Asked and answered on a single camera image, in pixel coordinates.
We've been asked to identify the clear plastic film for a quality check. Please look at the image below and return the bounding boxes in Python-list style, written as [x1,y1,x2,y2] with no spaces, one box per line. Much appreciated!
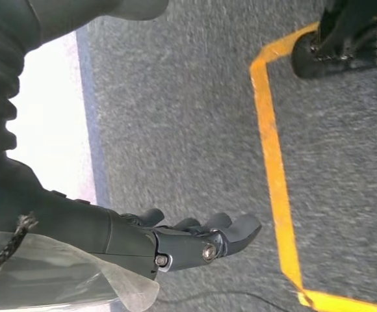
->
[0,232,160,312]

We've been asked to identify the yellow floor tape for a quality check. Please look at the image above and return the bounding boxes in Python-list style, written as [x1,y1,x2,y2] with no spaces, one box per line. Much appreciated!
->
[249,0,377,312]

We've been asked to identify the black braided cord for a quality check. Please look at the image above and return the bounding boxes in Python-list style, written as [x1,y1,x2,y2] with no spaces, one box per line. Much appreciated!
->
[0,213,39,283]

